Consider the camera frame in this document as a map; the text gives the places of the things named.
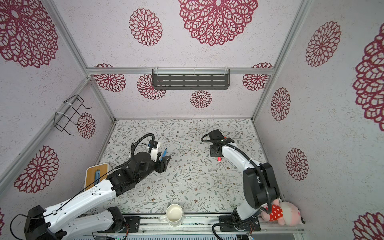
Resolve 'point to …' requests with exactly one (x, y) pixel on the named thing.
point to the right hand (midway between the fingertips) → (218, 149)
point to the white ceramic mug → (173, 215)
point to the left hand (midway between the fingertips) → (165, 157)
